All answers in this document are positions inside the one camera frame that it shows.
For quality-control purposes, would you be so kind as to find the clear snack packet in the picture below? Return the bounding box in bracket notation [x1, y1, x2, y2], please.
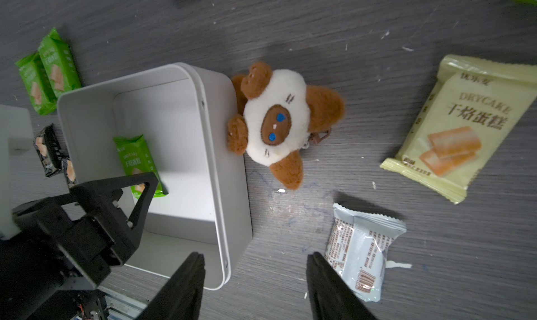
[324, 203, 407, 303]

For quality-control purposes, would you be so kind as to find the brown white plush toy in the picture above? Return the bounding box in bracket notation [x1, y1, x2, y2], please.
[227, 61, 345, 190]

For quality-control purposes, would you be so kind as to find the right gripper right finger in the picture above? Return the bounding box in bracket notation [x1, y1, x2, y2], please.
[306, 252, 377, 320]

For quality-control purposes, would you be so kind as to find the white storage box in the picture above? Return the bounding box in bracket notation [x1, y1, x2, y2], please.
[57, 63, 253, 290]

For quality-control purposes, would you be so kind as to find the black cookie packet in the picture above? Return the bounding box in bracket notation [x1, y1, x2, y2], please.
[34, 124, 68, 177]
[62, 157, 78, 188]

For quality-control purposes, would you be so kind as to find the green cookie packet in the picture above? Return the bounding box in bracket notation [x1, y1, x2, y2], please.
[380, 54, 536, 204]
[38, 28, 82, 99]
[15, 53, 57, 115]
[113, 135, 168, 198]

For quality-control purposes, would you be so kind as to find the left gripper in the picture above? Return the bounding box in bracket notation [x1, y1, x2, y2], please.
[1, 172, 159, 319]

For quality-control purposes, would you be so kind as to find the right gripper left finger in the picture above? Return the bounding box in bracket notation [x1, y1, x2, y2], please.
[137, 252, 206, 320]

